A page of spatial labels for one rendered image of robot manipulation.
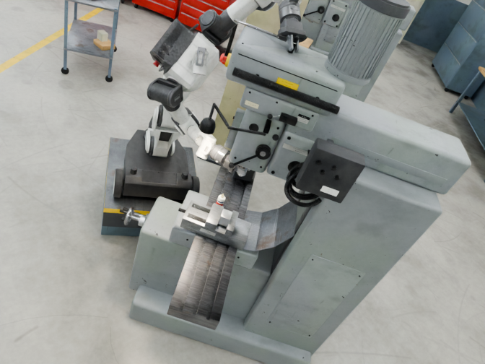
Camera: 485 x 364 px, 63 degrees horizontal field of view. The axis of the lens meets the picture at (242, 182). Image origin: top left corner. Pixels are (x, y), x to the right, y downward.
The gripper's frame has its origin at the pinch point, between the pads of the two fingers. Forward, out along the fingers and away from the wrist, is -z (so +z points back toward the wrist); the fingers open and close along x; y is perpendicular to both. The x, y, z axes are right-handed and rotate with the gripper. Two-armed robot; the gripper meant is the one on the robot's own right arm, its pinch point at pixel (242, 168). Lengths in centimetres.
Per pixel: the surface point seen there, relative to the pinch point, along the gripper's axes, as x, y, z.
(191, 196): 3.6, 41.6, 23.6
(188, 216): -24.1, 26.4, 10.7
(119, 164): 33, 85, 99
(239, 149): -11.2, -17.4, 2.1
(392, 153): 8, -45, -57
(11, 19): 174, 129, 389
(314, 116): -5, -48, -21
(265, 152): -10.5, -23.2, -9.2
